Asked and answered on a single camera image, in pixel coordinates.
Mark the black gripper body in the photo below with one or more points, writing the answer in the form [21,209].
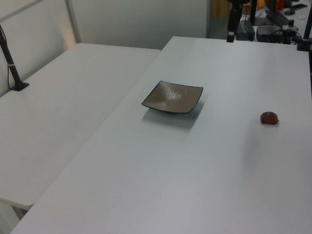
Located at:
[237,3]

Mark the square brown ceramic plate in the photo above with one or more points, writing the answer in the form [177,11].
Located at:
[173,98]

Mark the small round brown food item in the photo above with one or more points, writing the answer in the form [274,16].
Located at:
[269,118]

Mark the black controller box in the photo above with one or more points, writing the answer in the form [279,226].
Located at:
[245,30]

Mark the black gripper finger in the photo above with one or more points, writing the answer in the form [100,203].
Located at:
[232,24]

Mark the black computer mouse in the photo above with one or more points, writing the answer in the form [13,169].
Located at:
[289,11]

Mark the black upright pole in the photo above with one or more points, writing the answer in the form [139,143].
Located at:
[253,12]

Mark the grey partition frame post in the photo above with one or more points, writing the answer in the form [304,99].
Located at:
[73,22]

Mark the black smartphone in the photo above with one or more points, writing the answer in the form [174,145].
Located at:
[298,6]

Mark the black electronics box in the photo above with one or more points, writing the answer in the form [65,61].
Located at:
[269,33]

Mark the black clamp camera stand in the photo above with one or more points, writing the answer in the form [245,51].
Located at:
[304,36]

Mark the yellow panel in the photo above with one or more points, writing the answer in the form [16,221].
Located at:
[219,8]

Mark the black camera stand pole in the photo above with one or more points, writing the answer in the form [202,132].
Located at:
[9,63]

